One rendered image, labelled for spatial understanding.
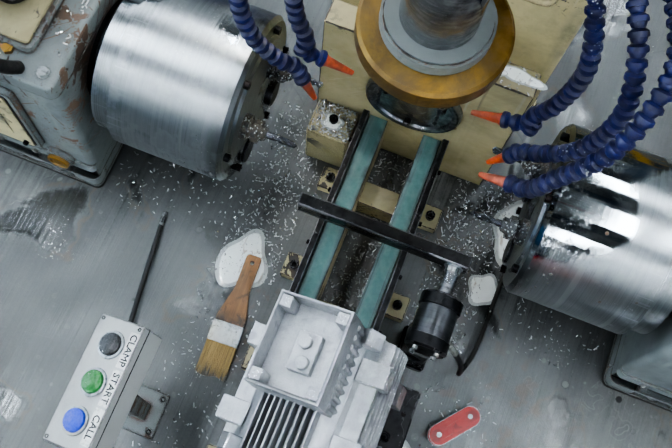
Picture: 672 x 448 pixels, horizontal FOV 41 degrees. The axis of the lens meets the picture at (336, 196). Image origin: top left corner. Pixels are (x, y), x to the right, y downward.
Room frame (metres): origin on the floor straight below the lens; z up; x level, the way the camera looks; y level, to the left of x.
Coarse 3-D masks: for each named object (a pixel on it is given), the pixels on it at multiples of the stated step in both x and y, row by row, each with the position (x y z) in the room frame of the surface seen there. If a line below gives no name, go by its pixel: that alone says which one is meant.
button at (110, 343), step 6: (108, 336) 0.16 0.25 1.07; (114, 336) 0.16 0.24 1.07; (102, 342) 0.15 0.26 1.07; (108, 342) 0.16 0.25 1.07; (114, 342) 0.16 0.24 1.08; (120, 342) 0.16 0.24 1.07; (102, 348) 0.15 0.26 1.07; (108, 348) 0.15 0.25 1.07; (114, 348) 0.15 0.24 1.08; (108, 354) 0.14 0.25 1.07
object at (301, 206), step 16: (304, 192) 0.41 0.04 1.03; (304, 208) 0.39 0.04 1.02; (320, 208) 0.39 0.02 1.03; (336, 208) 0.40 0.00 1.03; (336, 224) 0.38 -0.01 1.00; (352, 224) 0.38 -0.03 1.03; (368, 224) 0.38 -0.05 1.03; (384, 224) 0.38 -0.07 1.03; (384, 240) 0.37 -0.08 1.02; (400, 240) 0.37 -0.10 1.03; (416, 240) 0.37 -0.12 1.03; (432, 256) 0.35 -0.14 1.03; (448, 256) 0.35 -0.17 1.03; (464, 256) 0.36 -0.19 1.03; (464, 272) 0.34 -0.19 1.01
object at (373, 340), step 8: (368, 328) 0.22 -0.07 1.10; (368, 336) 0.21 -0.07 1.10; (376, 336) 0.22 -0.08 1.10; (384, 336) 0.22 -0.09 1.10; (368, 344) 0.20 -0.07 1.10; (376, 344) 0.21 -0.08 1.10; (224, 432) 0.07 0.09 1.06; (224, 440) 0.06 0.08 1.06; (232, 440) 0.06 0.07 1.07; (240, 440) 0.07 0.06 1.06
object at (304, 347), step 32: (288, 320) 0.22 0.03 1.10; (320, 320) 0.22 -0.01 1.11; (352, 320) 0.22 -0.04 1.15; (256, 352) 0.17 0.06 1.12; (288, 352) 0.18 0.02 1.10; (320, 352) 0.18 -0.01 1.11; (352, 352) 0.19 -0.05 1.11; (256, 384) 0.13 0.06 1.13; (288, 384) 0.14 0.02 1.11; (320, 384) 0.14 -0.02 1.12
